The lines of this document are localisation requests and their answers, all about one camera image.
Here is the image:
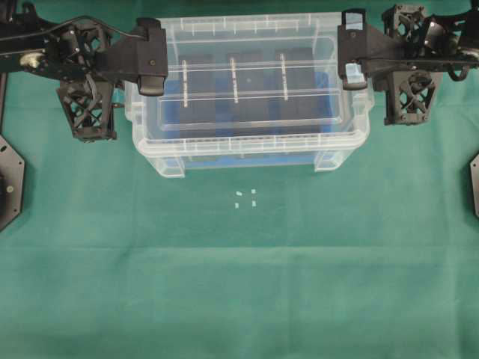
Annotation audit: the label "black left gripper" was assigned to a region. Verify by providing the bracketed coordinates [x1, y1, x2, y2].
[94, 17, 168, 96]

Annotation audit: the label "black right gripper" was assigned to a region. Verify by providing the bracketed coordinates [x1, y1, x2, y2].
[338, 10, 404, 90]

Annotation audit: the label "clear plastic box lid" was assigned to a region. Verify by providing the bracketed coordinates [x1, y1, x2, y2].
[126, 13, 371, 157]

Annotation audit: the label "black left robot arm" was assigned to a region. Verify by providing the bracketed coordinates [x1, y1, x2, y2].
[1, 1, 168, 96]

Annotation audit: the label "clear plastic storage box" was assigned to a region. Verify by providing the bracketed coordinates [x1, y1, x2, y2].
[124, 66, 374, 178]

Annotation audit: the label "black boxes inside container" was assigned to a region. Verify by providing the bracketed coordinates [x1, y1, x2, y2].
[168, 47, 332, 138]

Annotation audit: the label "green table cloth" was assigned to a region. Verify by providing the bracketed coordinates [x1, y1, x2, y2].
[0, 0, 479, 359]

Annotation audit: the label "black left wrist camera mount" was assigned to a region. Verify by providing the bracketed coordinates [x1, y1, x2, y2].
[56, 75, 117, 143]

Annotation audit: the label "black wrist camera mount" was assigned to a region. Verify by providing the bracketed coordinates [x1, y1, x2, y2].
[384, 70, 443, 126]
[56, 75, 117, 143]

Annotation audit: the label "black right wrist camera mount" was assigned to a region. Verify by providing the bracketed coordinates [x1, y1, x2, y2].
[384, 70, 443, 126]

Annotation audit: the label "black aluminium frame rail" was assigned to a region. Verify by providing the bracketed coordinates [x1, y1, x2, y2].
[0, 73, 8, 132]

